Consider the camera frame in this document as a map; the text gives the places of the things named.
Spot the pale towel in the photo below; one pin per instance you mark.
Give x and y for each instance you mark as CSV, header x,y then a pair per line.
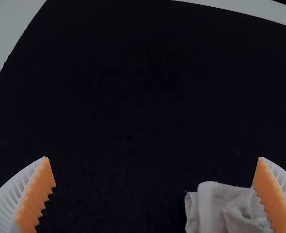
x,y
206,206

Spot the black mat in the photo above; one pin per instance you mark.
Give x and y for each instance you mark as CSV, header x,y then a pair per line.
x,y
133,121

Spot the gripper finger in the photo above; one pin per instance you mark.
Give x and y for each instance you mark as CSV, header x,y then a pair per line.
x,y
9,208
276,201

